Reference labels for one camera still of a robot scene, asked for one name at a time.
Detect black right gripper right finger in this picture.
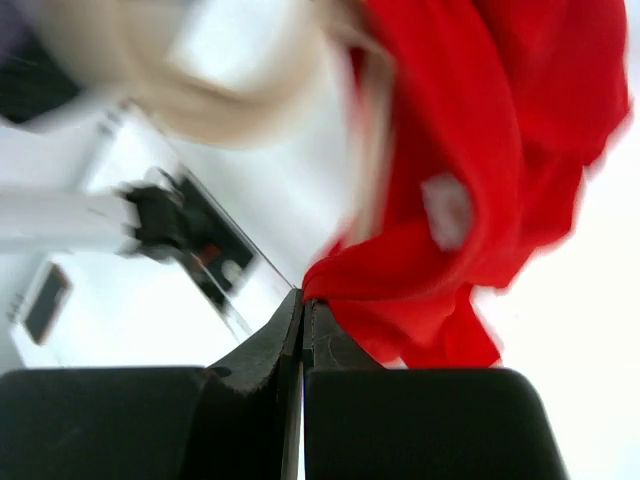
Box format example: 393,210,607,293
303,301,568,480

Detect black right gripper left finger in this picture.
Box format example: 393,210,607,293
1,290,303,479

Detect red t shirt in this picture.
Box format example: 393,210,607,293
303,1,631,368

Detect beige wooden hanger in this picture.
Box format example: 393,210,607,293
24,1,394,244

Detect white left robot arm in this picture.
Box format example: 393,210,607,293
1,183,212,262

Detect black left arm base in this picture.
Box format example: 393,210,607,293
171,169,292,342

